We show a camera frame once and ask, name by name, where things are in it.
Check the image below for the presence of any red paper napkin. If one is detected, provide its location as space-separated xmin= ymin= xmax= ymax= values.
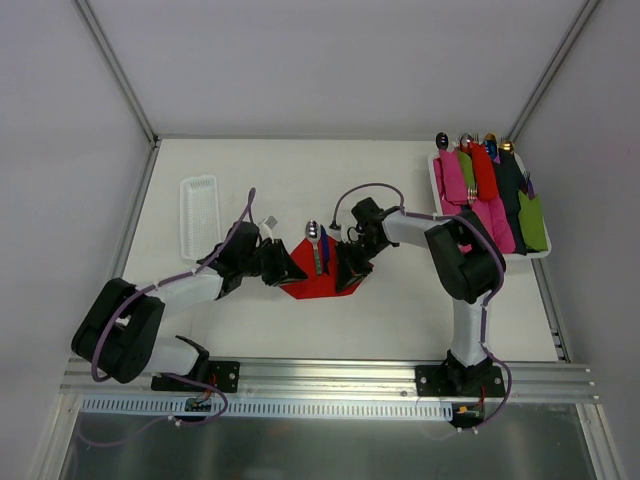
xmin=281 ymin=237 xmax=359 ymax=300

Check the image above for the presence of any dark blue knife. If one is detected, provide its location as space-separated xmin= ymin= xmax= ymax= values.
xmin=320 ymin=226 xmax=330 ymax=275

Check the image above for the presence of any green handled spoon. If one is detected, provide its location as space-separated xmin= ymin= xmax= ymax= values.
xmin=305 ymin=220 xmax=323 ymax=276

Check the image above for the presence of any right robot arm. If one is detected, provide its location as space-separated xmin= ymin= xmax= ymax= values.
xmin=335 ymin=197 xmax=510 ymax=398

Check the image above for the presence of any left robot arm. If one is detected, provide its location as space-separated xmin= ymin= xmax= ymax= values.
xmin=71 ymin=221 xmax=308 ymax=390

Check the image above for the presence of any pink napkin roll upper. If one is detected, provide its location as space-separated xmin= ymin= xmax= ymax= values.
xmin=439 ymin=149 xmax=468 ymax=205

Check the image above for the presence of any pink napkin roll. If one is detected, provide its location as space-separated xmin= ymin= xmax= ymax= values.
xmin=439 ymin=149 xmax=468 ymax=205
xmin=470 ymin=200 xmax=493 ymax=235
xmin=488 ymin=196 xmax=516 ymax=254

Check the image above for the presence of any pink napkin roll lower middle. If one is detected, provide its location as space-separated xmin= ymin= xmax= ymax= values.
xmin=470 ymin=200 xmax=493 ymax=235

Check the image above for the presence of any green napkin roll left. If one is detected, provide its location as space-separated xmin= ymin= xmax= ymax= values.
xmin=456 ymin=150 xmax=476 ymax=189

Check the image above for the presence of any green napkin roll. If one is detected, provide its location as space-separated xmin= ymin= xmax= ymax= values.
xmin=518 ymin=191 xmax=548 ymax=252
xmin=456 ymin=150 xmax=476 ymax=189

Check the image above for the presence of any pink napkin roll lower right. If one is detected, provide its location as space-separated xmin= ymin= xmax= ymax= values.
xmin=488 ymin=196 xmax=516 ymax=254

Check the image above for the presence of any red napkin roll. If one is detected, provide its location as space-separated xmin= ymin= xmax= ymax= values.
xmin=471 ymin=143 xmax=499 ymax=202

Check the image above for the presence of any dark navy napkin roll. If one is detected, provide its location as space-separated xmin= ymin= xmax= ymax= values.
xmin=493 ymin=149 xmax=527 ymax=255

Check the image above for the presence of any green napkin roll right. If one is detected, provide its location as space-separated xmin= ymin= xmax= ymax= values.
xmin=518 ymin=191 xmax=548 ymax=252

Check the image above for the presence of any white perforated utensil tray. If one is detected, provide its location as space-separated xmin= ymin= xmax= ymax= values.
xmin=179 ymin=174 xmax=221 ymax=260

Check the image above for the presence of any white tray of rolls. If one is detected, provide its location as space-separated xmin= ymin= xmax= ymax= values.
xmin=428 ymin=132 xmax=551 ymax=259

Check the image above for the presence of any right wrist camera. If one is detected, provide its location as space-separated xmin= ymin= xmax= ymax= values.
xmin=328 ymin=222 xmax=346 ymax=241

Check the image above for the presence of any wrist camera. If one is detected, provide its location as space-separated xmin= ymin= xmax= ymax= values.
xmin=328 ymin=222 xmax=346 ymax=241
xmin=258 ymin=216 xmax=278 ymax=240

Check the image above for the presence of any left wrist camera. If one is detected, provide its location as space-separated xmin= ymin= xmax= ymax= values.
xmin=258 ymin=216 xmax=278 ymax=240

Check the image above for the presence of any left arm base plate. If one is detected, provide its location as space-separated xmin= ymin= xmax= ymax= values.
xmin=151 ymin=358 xmax=241 ymax=393

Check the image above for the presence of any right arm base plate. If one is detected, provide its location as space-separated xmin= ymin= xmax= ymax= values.
xmin=414 ymin=364 xmax=506 ymax=399

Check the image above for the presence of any white slotted cable duct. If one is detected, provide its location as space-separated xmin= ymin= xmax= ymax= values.
xmin=79 ymin=395 xmax=454 ymax=422

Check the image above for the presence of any left frame post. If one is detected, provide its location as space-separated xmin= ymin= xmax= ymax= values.
xmin=72 ymin=0 xmax=158 ymax=146

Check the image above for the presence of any frame post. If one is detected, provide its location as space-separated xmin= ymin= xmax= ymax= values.
xmin=72 ymin=0 xmax=158 ymax=146
xmin=506 ymin=0 xmax=603 ymax=140

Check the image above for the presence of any right frame post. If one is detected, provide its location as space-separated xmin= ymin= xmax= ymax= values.
xmin=506 ymin=0 xmax=603 ymax=140

